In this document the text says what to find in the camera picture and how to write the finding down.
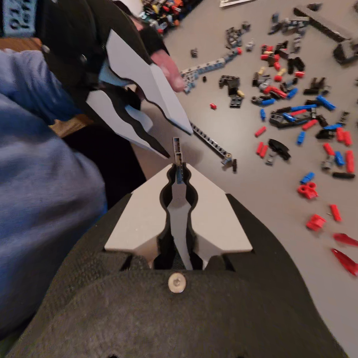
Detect person's left forearm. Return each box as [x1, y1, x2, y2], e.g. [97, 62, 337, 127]
[0, 48, 84, 125]

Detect long grey lego beam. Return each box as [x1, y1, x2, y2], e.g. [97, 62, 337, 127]
[190, 121, 238, 172]

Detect pale grey lego beam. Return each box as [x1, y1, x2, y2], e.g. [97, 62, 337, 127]
[180, 57, 227, 94]

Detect heap of mixed colourful bricks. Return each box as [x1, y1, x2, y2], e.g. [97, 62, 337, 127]
[141, 0, 203, 35]

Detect short dark grey lego beam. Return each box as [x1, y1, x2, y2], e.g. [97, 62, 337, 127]
[173, 136, 187, 184]

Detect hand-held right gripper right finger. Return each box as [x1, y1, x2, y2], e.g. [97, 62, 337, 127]
[182, 163, 253, 269]

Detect person's blue shirt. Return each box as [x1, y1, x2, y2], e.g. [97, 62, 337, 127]
[0, 94, 108, 340]

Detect person's left hand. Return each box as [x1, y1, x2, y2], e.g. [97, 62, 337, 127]
[150, 51, 186, 93]

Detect person's black pants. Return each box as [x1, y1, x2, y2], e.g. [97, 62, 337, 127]
[63, 127, 147, 209]

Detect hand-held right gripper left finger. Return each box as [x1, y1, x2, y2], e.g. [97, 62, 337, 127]
[104, 164, 177, 269]

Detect pile of lego pieces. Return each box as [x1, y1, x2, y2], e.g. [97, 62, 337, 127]
[190, 3, 358, 277]

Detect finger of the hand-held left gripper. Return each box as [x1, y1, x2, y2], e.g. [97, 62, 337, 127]
[86, 82, 170, 160]
[106, 29, 194, 136]

